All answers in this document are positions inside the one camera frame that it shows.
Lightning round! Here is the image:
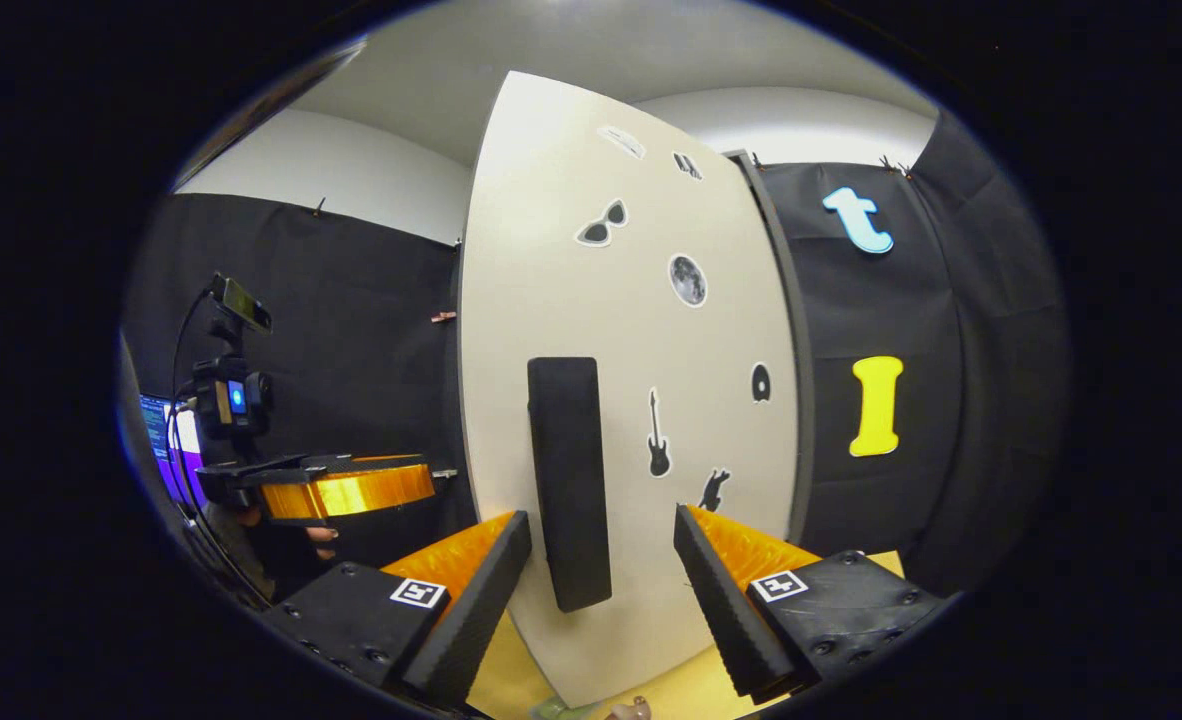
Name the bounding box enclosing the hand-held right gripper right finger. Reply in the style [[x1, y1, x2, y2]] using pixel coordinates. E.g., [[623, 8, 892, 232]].
[[673, 504, 952, 701]]

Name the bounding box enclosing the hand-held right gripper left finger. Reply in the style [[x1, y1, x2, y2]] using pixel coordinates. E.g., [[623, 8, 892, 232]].
[[261, 510, 532, 711]]

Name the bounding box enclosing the black cabinet door handle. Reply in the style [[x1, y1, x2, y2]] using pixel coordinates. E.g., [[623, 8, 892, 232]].
[[527, 356, 613, 614]]

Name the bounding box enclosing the beige cabinet door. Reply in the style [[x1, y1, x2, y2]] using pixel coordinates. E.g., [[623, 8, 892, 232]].
[[458, 70, 802, 708]]

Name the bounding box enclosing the computer monitor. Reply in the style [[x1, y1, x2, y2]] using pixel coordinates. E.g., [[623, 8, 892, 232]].
[[138, 393, 204, 506]]

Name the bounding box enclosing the black backdrop cloth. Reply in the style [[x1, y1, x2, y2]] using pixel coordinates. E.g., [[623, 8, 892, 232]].
[[121, 110, 1070, 601]]

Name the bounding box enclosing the row of black cloth clips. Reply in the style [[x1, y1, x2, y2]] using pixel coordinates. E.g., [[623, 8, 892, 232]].
[[311, 150, 917, 246]]

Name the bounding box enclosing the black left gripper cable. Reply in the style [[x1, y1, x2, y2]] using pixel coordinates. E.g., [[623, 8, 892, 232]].
[[166, 285, 252, 591]]

